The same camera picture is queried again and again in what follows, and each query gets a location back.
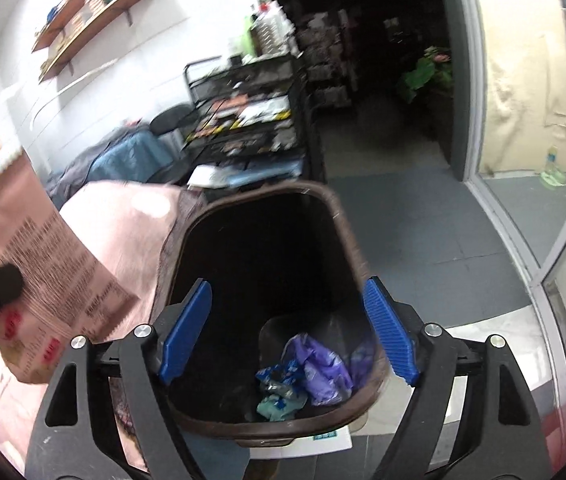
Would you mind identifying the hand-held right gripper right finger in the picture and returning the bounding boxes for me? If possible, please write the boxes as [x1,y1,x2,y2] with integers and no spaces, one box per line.
[363,276,554,480]

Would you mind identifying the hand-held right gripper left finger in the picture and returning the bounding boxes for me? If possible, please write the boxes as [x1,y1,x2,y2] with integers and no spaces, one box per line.
[24,280,214,480]

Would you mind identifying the pink printed paper bag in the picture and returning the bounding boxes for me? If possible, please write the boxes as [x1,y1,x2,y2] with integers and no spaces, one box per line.
[0,152,140,386]

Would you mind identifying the brown plastic trash bin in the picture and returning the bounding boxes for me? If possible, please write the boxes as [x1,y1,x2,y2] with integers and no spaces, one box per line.
[155,180,394,448]

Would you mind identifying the purple plastic wrapper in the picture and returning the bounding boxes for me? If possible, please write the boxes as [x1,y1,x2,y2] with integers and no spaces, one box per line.
[283,332,356,406]

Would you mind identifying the blue printed wrapper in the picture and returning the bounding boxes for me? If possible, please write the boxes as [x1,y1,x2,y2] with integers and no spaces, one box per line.
[255,360,309,396]

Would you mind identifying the teal crumpled wrapper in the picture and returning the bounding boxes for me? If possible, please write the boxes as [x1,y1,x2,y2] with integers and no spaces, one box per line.
[255,392,309,423]

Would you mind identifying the pink polka dot blanket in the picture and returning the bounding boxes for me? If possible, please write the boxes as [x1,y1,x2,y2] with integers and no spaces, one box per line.
[0,180,199,480]

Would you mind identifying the white paper sheet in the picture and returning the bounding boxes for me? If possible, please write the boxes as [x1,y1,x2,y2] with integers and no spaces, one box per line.
[283,427,354,458]

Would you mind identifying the grey towel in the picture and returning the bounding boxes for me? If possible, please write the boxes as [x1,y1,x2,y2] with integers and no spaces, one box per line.
[48,127,129,193]

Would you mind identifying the massage bed with blue cover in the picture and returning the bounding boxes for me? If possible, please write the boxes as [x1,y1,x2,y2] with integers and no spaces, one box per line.
[46,125,179,201]

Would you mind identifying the black round-back chair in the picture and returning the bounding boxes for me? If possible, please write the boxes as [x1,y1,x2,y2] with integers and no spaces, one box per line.
[150,102,199,181]

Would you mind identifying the black metal rack cart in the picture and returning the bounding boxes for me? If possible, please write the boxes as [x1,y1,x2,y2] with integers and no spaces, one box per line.
[178,55,326,188]

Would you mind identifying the clear plastic bottle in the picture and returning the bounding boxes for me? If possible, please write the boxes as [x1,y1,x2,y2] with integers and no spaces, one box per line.
[540,145,566,188]

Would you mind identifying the glass door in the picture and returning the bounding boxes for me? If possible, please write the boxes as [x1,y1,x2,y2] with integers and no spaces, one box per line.
[435,0,566,311]

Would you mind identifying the green potted plant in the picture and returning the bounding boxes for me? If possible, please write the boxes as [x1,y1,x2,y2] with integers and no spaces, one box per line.
[395,46,454,103]

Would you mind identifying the dark display rack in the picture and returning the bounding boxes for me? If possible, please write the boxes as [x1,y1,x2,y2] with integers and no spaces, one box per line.
[295,7,359,108]

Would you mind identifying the row of bottles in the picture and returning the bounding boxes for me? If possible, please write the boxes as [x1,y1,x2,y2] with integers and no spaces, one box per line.
[243,0,299,58]

